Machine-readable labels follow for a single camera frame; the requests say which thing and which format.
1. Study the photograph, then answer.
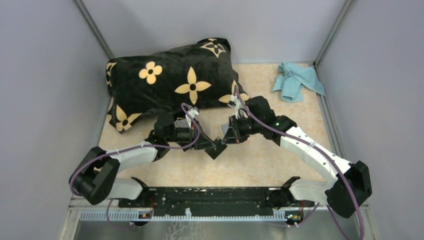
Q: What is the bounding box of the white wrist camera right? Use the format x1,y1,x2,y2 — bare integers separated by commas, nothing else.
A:
227,95,244,119

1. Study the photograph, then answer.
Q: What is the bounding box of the light blue towel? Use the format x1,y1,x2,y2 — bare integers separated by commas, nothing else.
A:
271,62,326,103

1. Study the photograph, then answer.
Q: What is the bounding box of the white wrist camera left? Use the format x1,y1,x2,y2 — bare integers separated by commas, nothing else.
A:
187,107,200,119

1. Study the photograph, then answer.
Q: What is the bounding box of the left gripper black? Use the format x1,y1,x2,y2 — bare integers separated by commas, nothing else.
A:
166,120,217,150

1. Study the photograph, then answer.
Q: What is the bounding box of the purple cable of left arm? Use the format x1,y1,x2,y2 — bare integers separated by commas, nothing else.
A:
68,102,202,231

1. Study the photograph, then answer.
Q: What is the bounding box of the aluminium frame rail front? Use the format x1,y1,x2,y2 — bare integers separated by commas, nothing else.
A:
67,186,369,223

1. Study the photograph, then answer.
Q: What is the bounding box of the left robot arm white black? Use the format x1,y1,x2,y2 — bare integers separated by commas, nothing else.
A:
68,108,217,207

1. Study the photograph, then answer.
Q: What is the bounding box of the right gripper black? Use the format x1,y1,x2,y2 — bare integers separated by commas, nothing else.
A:
221,113,263,144

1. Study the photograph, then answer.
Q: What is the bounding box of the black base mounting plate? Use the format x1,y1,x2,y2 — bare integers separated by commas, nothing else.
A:
118,187,315,217

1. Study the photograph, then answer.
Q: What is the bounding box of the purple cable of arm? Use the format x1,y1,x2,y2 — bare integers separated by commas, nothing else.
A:
233,84,365,240
68,102,202,231

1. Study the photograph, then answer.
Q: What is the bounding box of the black pillow with cream flowers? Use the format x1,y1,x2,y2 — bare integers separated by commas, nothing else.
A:
105,37,249,133

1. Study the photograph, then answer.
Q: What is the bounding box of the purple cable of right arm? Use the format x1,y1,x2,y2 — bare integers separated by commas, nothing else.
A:
233,84,365,240

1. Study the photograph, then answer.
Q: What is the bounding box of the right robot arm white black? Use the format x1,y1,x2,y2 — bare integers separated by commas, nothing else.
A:
223,95,372,218

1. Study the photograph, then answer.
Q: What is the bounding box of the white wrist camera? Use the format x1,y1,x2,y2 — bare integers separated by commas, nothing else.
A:
187,107,200,119
227,95,244,119

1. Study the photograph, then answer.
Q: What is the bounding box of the black card holder box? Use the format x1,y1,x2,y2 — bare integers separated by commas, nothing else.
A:
165,112,200,151

